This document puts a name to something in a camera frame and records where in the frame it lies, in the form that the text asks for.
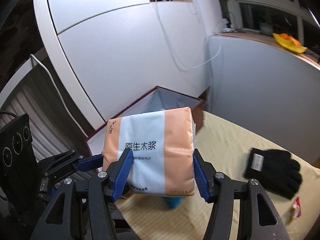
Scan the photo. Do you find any red snack packet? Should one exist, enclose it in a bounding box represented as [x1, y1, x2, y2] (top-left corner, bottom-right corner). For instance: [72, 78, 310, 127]
[289, 196, 302, 224]

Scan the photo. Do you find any black fuzzy glove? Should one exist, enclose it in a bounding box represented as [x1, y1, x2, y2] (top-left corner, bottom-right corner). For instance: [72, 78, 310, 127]
[244, 148, 303, 199]

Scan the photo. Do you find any blue microfiber cloth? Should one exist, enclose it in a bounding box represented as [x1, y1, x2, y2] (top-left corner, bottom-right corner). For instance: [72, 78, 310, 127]
[162, 197, 185, 209]

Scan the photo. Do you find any orange white tissue pack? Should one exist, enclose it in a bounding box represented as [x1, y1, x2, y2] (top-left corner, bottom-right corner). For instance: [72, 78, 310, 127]
[101, 107, 195, 197]

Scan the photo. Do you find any white radiator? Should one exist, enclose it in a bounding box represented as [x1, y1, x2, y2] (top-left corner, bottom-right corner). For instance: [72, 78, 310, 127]
[1, 57, 89, 160]

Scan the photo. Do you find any dark red cardboard box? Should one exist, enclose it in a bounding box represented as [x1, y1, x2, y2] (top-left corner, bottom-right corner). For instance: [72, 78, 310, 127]
[85, 86, 204, 155]

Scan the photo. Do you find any yellow fruit bowl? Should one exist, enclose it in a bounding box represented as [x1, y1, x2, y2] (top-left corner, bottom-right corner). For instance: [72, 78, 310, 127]
[272, 33, 307, 53]

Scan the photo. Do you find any white cable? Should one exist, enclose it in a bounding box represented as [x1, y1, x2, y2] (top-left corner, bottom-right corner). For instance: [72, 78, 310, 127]
[150, 0, 222, 71]

